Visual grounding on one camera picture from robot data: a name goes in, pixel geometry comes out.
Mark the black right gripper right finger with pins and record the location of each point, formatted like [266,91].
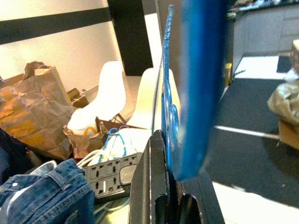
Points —
[203,203]

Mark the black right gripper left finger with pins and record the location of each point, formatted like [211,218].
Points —
[149,186]

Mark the blue denim jeans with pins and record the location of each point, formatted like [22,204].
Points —
[46,198]

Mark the blue plastic clothes hanger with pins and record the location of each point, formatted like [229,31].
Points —
[198,93]

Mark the dark navy garment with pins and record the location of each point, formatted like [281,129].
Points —
[11,154]

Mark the black plug adapter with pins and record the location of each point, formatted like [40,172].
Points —
[128,173]

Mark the grey power strip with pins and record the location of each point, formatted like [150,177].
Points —
[105,172]

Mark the dark grey floor carpet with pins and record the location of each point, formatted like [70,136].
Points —
[247,158]

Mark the small brown paper bag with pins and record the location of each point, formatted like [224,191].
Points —
[81,142]

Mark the white plastic shell chair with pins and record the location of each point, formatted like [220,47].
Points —
[107,98]
[147,98]

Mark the brown cardboard box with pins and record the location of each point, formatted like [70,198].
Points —
[289,134]

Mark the small brown box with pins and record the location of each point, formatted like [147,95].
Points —
[78,99]

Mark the large brown paper bag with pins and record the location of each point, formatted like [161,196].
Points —
[32,109]

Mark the grey cabinet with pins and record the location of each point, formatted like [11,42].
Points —
[264,30]

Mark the yellow post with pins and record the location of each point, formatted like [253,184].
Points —
[228,73]

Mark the black table frame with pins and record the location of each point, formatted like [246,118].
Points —
[130,35]

